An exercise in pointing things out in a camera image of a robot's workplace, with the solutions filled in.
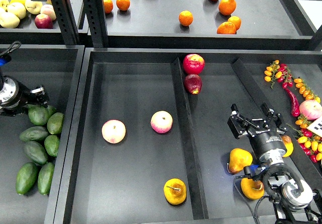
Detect green avocado dark flat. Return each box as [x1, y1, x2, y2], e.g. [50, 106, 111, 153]
[24, 141, 48, 165]

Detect lower cherry tomato bunch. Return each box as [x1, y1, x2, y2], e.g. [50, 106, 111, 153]
[288, 114, 321, 164]

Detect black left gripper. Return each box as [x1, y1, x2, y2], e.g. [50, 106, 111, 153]
[1, 76, 49, 113]

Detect pale peach on shelf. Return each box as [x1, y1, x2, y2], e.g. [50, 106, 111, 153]
[40, 4, 56, 21]

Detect pale yellow apple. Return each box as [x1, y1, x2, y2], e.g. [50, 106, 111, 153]
[7, 2, 27, 20]
[0, 12, 20, 29]

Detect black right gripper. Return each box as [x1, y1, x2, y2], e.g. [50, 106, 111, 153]
[227, 102, 288, 162]

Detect upper cherry tomato bunch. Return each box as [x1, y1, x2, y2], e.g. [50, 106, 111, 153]
[264, 59, 293, 89]

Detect red apple on shelf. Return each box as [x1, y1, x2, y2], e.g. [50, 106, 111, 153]
[34, 14, 53, 29]

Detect pink apple left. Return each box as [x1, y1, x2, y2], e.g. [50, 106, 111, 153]
[102, 119, 126, 144]

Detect pale yellow apple middle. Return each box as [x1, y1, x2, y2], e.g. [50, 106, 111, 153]
[7, 2, 27, 20]

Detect pink apple centre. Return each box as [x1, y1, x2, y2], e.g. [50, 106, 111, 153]
[150, 111, 173, 134]

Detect yellow apple on shelf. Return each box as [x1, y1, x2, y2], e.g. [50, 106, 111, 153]
[25, 0, 43, 15]

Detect large black divided tray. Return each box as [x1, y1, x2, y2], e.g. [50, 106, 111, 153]
[54, 48, 321, 223]

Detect white marker tag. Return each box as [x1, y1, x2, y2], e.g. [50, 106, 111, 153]
[307, 117, 322, 137]

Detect yellow pear front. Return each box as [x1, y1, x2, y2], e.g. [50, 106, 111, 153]
[240, 178, 265, 200]

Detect black upright post right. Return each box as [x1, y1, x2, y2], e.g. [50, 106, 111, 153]
[83, 0, 108, 48]

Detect yellow lemon on shelf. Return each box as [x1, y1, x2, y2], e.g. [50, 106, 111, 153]
[10, 0, 26, 5]

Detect pink apple right tray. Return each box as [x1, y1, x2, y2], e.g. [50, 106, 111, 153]
[299, 100, 321, 121]

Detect orange front right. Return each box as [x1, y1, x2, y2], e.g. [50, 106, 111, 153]
[217, 22, 236, 34]

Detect pale yellow apple front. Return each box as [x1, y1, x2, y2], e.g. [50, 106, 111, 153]
[0, 12, 20, 29]

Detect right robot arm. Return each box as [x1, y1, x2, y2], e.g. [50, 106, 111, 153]
[227, 104, 321, 223]

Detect dark red apple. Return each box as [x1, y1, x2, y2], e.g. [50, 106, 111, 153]
[184, 74, 202, 95]

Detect yellow pear by divider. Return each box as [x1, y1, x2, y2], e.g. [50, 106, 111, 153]
[281, 135, 294, 158]

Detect green avocado small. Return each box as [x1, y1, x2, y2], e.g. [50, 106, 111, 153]
[44, 135, 60, 157]

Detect black upright post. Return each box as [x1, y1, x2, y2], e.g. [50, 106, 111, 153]
[51, 0, 80, 45]
[83, 0, 108, 48]

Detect black upright post left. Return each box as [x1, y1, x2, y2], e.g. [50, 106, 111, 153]
[51, 0, 80, 45]

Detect black left tray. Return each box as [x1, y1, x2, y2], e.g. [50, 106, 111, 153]
[1, 45, 84, 223]

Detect red chili pepper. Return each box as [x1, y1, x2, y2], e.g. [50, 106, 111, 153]
[285, 88, 300, 117]

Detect orange cherry tomato vine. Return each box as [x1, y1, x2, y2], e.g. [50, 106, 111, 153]
[293, 78, 321, 103]

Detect green avocado top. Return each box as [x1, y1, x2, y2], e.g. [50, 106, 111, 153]
[19, 126, 50, 142]

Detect cherry tomato bunch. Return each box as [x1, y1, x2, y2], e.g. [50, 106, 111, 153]
[264, 59, 293, 89]
[288, 114, 321, 164]

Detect yellow pear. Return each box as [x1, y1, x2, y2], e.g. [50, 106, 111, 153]
[164, 178, 187, 205]
[281, 135, 294, 158]
[228, 148, 253, 174]
[240, 178, 265, 200]

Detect orange behind front one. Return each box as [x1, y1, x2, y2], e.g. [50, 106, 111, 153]
[227, 16, 242, 30]

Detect pink apple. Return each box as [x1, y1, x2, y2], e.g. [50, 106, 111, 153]
[102, 119, 126, 144]
[150, 111, 173, 134]

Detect bright red apple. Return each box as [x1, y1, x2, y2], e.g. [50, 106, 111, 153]
[183, 54, 205, 74]

